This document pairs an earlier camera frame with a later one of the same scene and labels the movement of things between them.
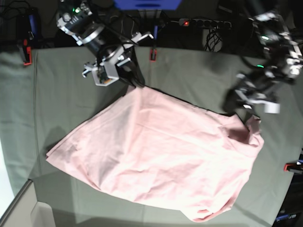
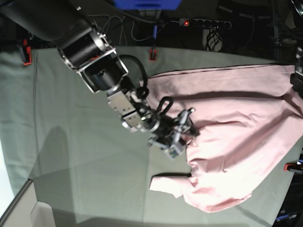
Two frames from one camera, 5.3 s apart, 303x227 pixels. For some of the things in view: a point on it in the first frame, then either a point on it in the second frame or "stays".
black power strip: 201,22 stays
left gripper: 121,62 to 166,132
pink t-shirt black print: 166,152 to 250,119
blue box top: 148,4 stays
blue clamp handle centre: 155,32 stays
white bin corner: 41,215 stays
